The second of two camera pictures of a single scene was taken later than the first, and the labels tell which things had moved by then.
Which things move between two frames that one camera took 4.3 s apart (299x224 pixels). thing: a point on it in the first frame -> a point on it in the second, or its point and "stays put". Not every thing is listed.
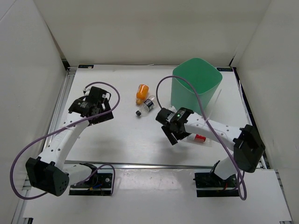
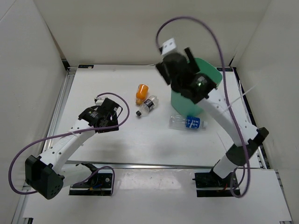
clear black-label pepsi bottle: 148,104 stays put
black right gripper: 172,138 -> 191,61
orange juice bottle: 142,94 stays put
